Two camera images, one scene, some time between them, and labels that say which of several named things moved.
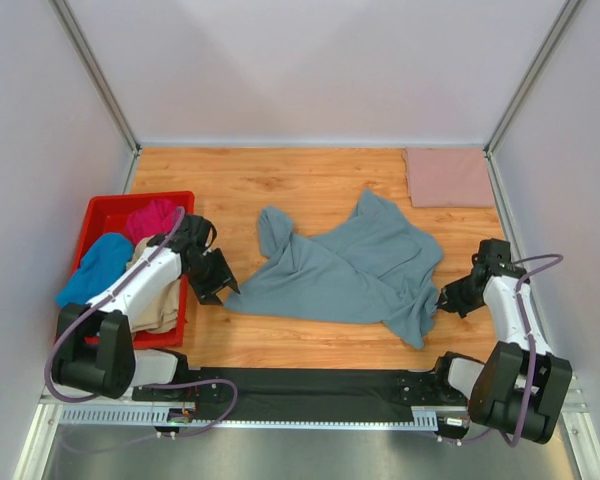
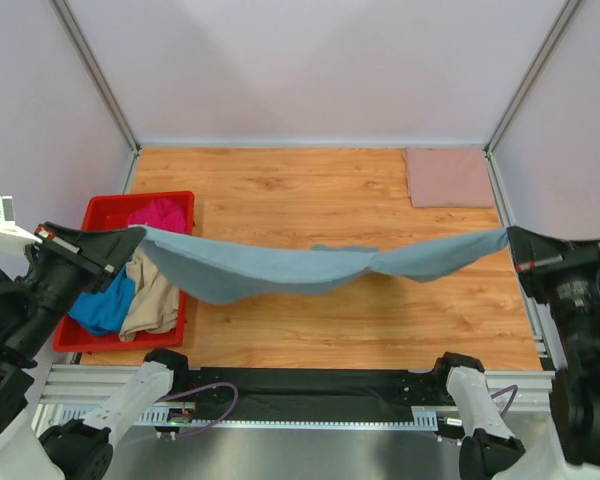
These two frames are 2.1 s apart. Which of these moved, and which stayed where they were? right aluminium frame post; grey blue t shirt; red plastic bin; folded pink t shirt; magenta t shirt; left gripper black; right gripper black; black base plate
Moved: left gripper black; grey blue t shirt; right gripper black
Stayed: magenta t shirt; red plastic bin; black base plate; folded pink t shirt; right aluminium frame post
